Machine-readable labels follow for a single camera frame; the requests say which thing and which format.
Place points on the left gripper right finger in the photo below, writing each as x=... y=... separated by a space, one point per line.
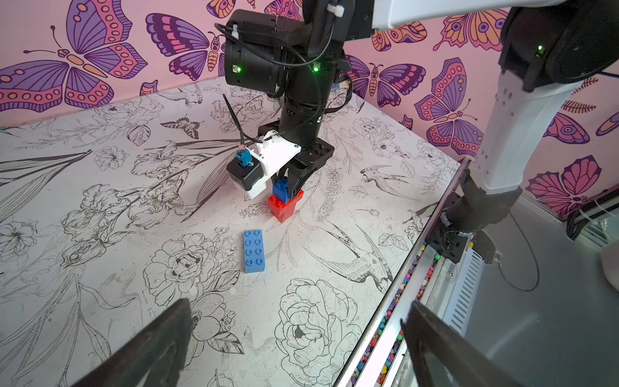
x=442 y=357

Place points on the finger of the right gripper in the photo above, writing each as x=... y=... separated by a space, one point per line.
x=296 y=179

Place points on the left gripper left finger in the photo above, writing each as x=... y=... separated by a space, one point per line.
x=154 y=357

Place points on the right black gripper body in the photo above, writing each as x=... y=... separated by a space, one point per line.
x=297 y=60

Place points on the small blue lego brick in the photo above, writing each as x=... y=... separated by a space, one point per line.
x=280 y=190

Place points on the long red lego brick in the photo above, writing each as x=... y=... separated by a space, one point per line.
x=283 y=211

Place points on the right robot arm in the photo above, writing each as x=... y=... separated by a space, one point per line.
x=549 y=48

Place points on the long blue lego brick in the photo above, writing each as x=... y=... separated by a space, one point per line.
x=253 y=251

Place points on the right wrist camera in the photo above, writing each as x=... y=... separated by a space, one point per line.
x=255 y=166

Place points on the aluminium rail with beads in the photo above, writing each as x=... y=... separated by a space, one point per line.
x=365 y=364

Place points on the white vented cable duct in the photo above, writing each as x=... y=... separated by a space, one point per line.
x=464 y=294

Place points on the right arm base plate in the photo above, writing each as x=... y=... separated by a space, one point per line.
x=452 y=244

